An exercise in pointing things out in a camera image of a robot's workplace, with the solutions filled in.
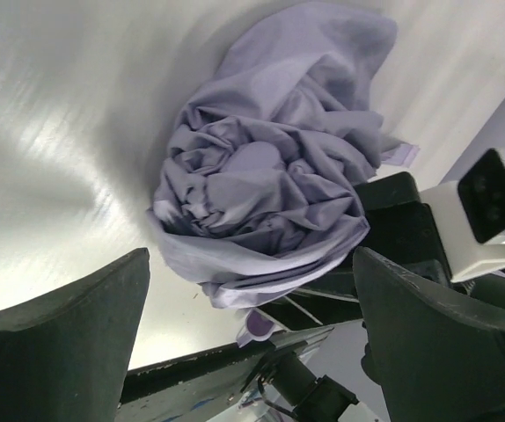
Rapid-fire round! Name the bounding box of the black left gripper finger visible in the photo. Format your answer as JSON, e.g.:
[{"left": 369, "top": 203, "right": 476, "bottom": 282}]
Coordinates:
[{"left": 0, "top": 248, "right": 150, "bottom": 421}]

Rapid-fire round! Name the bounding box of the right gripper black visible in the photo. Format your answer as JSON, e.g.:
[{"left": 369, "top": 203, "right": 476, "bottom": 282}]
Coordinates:
[{"left": 257, "top": 171, "right": 505, "bottom": 421}]

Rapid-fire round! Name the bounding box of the lilac folding umbrella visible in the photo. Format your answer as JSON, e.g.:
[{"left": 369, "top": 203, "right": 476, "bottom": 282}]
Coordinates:
[{"left": 145, "top": 6, "right": 421, "bottom": 348}]

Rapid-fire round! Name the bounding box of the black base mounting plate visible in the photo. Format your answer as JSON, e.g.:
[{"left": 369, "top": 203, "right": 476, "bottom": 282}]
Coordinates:
[{"left": 117, "top": 328, "right": 331, "bottom": 420}]

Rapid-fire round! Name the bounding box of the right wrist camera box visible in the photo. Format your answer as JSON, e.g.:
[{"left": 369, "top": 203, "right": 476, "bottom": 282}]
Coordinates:
[{"left": 421, "top": 148, "right": 505, "bottom": 283}]

